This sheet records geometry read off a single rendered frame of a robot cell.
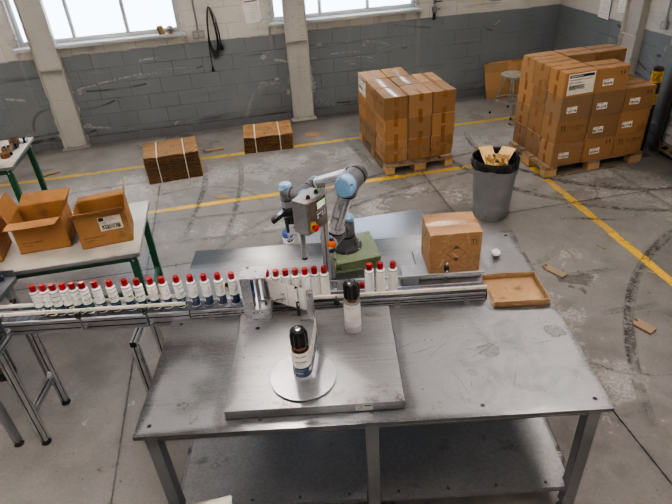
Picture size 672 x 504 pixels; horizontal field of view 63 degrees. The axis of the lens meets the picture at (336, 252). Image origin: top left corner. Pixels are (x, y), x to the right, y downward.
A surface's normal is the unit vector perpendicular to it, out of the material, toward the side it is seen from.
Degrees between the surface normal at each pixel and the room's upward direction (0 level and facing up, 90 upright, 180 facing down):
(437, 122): 90
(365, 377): 0
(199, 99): 90
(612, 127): 90
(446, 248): 90
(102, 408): 0
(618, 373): 0
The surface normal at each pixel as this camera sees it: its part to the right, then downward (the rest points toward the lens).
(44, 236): 0.23, 0.52
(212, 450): -0.01, -0.85
